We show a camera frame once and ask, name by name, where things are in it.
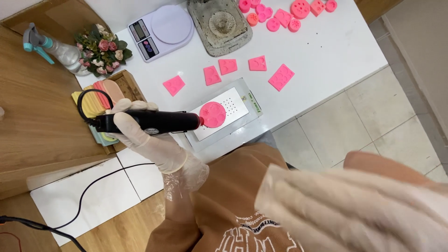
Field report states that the person's right hand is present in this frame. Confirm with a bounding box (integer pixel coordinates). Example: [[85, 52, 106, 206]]
[[255, 150, 448, 252]]

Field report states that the person's left hand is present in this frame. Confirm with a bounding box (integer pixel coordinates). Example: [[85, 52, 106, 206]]
[[106, 98, 188, 175]]

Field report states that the black heat gun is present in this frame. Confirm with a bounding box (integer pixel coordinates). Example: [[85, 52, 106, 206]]
[[92, 109, 205, 136]]

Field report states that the wooden box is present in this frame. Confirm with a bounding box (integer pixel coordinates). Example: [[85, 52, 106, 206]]
[[71, 69, 148, 155]]

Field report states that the stack of pastel coloured sheets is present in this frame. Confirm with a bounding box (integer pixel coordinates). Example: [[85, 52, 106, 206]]
[[71, 79, 125, 147]]

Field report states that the pink square silicone mould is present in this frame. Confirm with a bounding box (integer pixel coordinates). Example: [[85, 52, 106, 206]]
[[218, 58, 238, 76], [203, 65, 222, 87], [162, 75, 186, 97], [248, 55, 267, 72]]

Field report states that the artificial rose bouquet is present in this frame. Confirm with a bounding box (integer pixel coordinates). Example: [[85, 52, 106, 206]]
[[74, 23, 133, 78]]

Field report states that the round pink silicone mould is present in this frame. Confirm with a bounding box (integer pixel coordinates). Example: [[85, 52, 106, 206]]
[[199, 101, 227, 129]]

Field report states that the person's brown sweatshirt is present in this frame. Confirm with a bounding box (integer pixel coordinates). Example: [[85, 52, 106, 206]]
[[145, 142, 350, 252]]

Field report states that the white digital kitchen scale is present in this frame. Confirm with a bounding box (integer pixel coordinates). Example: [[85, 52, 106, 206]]
[[127, 4, 195, 63]]

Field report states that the clear spray bottle teal trigger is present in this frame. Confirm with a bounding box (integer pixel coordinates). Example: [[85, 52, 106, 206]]
[[22, 22, 91, 76]]

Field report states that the white perforated platform device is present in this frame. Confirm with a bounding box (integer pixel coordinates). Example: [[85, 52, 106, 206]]
[[183, 77, 264, 153]]

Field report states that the dirty grey melting appliance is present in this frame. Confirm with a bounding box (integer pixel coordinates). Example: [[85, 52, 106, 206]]
[[186, 0, 253, 58]]

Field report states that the pink rectangular silicone mould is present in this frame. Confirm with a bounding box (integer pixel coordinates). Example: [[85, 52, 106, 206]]
[[268, 63, 295, 92]]

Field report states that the group of small pink moulds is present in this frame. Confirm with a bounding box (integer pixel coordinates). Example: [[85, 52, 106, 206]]
[[238, 0, 338, 33]]

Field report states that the black power cable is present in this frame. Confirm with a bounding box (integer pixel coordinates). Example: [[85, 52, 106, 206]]
[[0, 89, 156, 252]]

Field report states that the thin red cable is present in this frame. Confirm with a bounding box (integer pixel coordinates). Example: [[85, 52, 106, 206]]
[[0, 231, 22, 252]]

